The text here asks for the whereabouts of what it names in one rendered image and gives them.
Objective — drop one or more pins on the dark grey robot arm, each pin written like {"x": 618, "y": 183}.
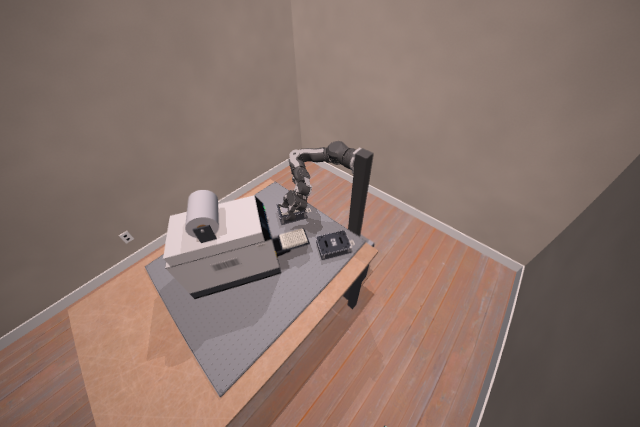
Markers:
{"x": 336, "y": 151}

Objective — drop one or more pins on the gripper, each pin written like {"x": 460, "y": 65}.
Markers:
{"x": 295, "y": 201}

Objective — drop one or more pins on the white roll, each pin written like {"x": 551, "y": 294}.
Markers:
{"x": 202, "y": 209}

